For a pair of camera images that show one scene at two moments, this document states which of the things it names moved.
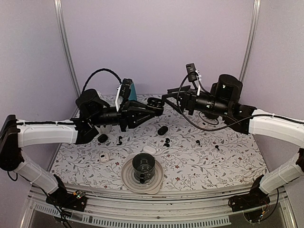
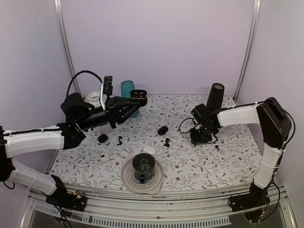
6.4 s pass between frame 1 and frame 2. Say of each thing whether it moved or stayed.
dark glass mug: stayed
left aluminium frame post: stayed
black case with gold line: moved
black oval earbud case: stayed
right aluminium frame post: stayed
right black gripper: moved
